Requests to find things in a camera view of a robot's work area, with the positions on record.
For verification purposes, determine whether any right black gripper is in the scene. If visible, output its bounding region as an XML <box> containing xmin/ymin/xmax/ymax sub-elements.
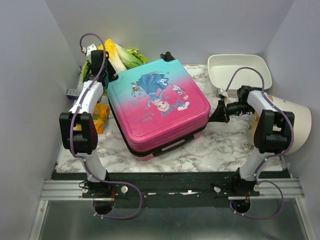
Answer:
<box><xmin>207</xmin><ymin>98</ymin><xmax>253</xmax><ymax>124</ymax></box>

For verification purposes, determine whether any pink and teal kids suitcase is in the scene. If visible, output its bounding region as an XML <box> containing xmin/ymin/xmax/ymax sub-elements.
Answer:
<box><xmin>107</xmin><ymin>51</ymin><xmax>211</xmax><ymax>160</ymax></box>

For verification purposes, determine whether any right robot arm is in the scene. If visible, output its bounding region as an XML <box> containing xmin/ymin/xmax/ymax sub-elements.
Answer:
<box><xmin>208</xmin><ymin>85</ymin><xmax>295</xmax><ymax>196</ymax></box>

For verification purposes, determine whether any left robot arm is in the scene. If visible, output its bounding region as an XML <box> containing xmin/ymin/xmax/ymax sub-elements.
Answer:
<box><xmin>59</xmin><ymin>45</ymin><xmax>112</xmax><ymax>198</ymax></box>

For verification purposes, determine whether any napa cabbage with yellow top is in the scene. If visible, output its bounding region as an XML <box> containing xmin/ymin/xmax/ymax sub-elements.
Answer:
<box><xmin>104</xmin><ymin>38</ymin><xmax>127</xmax><ymax>73</ymax></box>

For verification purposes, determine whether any green leafy lettuce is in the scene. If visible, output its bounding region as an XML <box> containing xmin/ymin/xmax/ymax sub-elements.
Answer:
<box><xmin>115</xmin><ymin>44</ymin><xmax>149</xmax><ymax>70</ymax></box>

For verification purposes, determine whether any green plastic vegetable tray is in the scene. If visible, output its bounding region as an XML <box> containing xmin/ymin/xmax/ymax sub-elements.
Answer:
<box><xmin>80</xmin><ymin>60</ymin><xmax>91</xmax><ymax>84</ymax></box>

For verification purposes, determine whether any orange snack bag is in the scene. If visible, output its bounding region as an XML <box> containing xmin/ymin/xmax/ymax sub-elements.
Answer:
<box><xmin>76</xmin><ymin>102</ymin><xmax>111</xmax><ymax>135</ymax></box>

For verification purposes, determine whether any purple and white small box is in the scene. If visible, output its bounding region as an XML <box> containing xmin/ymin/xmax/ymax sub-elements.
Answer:
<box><xmin>66</xmin><ymin>88</ymin><xmax>81</xmax><ymax>100</ymax></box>

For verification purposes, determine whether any white rectangular plastic basin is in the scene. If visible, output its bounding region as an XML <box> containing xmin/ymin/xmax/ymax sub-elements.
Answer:
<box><xmin>207</xmin><ymin>54</ymin><xmax>273</xmax><ymax>97</ymax></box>

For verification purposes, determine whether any white cylinder appliance orange lid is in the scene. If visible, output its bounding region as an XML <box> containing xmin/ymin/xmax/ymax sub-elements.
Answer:
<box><xmin>247</xmin><ymin>90</ymin><xmax>312</xmax><ymax>155</ymax></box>

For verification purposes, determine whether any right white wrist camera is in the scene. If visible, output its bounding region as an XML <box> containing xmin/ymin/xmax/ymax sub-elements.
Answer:
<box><xmin>215</xmin><ymin>88</ymin><xmax>228</xmax><ymax>101</ymax></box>

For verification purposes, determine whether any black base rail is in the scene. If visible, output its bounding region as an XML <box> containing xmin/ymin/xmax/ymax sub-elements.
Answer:
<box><xmin>41</xmin><ymin>170</ymin><xmax>301</xmax><ymax>212</ymax></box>

